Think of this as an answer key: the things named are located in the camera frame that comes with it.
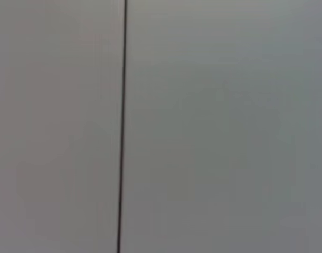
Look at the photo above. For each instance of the black wall panel seam strip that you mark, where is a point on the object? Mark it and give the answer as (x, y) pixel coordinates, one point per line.
(122, 118)

